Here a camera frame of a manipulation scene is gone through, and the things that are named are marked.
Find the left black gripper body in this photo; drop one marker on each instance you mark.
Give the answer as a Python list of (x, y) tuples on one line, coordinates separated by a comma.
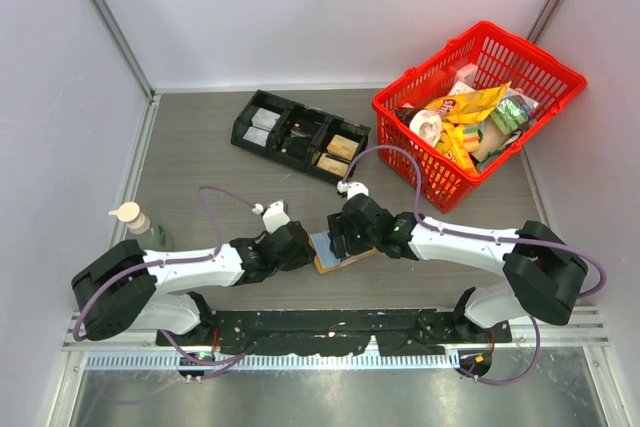
[(299, 260)]

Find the orange leather card holder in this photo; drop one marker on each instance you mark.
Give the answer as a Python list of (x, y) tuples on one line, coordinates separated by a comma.
[(326, 261)]

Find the green soap pump bottle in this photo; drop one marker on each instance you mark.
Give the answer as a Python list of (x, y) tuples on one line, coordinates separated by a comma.
[(151, 235)]

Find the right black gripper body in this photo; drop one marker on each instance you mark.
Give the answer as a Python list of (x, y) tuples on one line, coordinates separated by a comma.
[(356, 241)]

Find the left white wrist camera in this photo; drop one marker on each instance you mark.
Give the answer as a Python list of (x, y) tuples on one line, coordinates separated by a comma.
[(275, 216)]

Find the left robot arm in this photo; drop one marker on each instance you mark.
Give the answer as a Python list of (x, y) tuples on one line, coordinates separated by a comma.
[(131, 287)]

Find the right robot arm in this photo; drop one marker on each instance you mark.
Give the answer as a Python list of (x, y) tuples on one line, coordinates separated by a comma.
[(541, 278)]

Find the pink white carton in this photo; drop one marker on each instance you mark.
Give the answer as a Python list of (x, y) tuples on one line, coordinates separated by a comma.
[(467, 74)]

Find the tan card box upper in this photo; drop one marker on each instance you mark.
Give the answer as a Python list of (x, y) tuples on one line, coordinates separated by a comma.
[(342, 147)]

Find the red plastic shopping basket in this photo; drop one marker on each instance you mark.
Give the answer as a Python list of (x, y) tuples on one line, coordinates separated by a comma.
[(501, 57)]

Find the green foil snack packet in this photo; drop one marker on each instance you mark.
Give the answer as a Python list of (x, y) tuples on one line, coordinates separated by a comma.
[(510, 113)]

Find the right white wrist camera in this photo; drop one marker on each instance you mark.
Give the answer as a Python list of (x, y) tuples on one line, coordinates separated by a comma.
[(349, 190)]

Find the white perforated cable duct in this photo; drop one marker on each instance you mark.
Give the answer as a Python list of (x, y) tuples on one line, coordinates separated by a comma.
[(368, 360)]

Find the black compartment tray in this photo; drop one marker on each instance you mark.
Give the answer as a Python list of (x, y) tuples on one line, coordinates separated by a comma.
[(300, 136)]

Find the white paper roll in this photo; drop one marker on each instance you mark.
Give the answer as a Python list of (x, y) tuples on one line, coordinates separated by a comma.
[(427, 125)]

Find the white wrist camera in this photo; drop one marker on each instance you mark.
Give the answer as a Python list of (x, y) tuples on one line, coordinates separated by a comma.
[(275, 216), (349, 190)]

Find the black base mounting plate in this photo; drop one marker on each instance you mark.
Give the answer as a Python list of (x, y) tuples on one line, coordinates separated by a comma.
[(338, 333)]

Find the white card box upper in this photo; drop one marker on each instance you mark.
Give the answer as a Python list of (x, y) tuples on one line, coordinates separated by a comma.
[(265, 119)]

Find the yellow chips bag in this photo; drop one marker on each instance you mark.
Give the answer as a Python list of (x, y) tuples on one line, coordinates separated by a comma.
[(458, 112)]

